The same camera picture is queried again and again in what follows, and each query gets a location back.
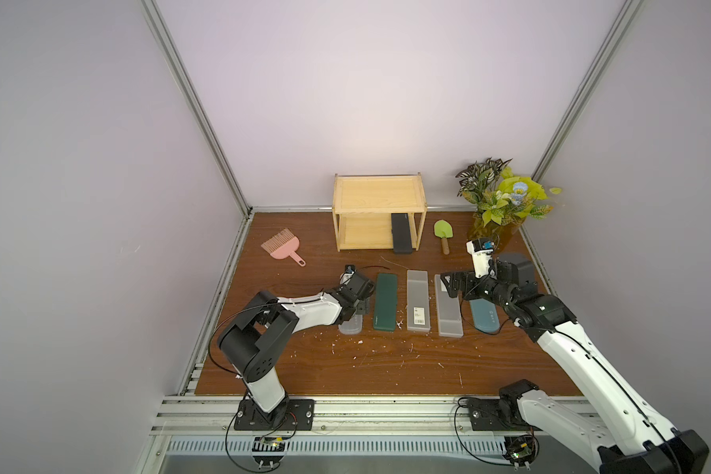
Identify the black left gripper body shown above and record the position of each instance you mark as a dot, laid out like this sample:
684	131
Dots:
361	307

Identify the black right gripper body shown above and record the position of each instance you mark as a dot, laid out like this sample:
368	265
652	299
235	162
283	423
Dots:
467	284

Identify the translucent rounded pencil case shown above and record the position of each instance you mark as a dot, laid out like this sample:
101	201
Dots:
354	326

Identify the dark green pencil case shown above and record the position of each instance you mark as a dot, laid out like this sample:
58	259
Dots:
384	315

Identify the teal pencil case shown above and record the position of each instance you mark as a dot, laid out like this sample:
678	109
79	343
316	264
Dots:
485	316

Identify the frosted pencil case small label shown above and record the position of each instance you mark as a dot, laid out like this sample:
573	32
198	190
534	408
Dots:
450	323

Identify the frosted pencil case with barcode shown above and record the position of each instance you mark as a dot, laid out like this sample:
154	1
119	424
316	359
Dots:
418	301

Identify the dark grey pencil case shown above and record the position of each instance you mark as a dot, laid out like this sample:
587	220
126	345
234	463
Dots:
402	243

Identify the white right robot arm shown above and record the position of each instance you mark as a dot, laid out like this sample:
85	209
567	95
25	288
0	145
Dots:
630	437

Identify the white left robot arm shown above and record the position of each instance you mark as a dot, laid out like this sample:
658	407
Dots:
256	338

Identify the light wooden shelf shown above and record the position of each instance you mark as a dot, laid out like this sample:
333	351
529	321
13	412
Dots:
363	207

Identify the amber glass vase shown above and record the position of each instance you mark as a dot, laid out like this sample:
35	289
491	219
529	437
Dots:
500	235

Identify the pink hand brush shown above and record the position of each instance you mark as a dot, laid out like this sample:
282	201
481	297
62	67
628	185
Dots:
284	245

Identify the artificial green leafy plant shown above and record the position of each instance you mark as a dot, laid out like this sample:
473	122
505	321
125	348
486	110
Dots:
501	197

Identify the left small circuit board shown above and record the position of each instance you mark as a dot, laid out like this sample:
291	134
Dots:
268	452

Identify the small circuit board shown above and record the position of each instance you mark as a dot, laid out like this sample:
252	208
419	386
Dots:
268	452
522	451

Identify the right small circuit board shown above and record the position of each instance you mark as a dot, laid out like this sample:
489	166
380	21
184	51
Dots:
522	451

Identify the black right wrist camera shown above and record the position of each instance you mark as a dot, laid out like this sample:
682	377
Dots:
515	268

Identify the green trowel with wooden handle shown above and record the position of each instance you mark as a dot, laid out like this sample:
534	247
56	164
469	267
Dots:
443	230

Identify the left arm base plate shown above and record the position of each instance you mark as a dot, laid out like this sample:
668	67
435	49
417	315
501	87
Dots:
291	415

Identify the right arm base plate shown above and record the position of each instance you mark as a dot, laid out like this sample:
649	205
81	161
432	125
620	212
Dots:
494	415

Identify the aluminium front rail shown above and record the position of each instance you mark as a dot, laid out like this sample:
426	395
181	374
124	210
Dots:
332	415

